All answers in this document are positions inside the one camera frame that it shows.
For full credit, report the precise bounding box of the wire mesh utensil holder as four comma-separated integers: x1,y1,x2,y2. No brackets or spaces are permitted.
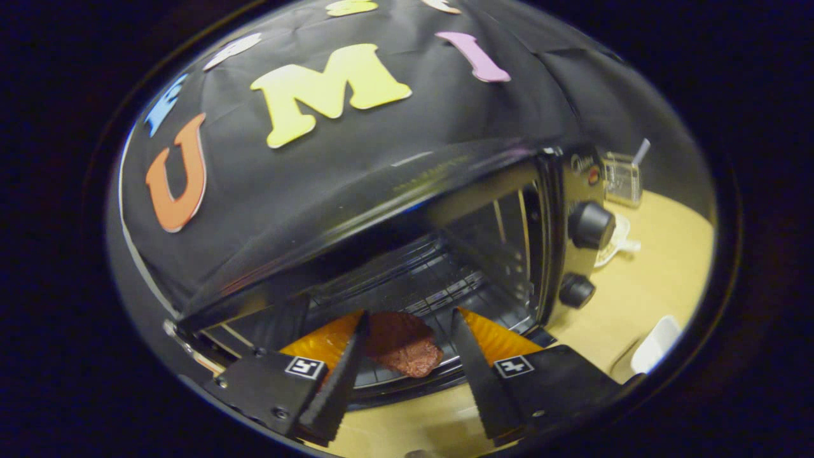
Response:
601,151,643,209

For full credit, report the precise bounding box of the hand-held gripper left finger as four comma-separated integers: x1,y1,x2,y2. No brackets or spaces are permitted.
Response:
202,310,372,448

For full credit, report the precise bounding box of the black toaster oven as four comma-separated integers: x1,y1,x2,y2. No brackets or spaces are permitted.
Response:
162,137,617,411

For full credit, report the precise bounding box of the white rectangular tray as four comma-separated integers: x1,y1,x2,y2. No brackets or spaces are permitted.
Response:
630,315,682,375

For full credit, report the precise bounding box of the white divided grain dish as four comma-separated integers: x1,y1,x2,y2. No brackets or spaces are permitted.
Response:
595,213,642,268

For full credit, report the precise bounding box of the brown meat slice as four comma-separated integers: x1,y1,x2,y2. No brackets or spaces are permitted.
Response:
366,312,444,378

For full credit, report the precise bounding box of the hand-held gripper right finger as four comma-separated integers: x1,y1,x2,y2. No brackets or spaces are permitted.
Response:
450,307,630,447

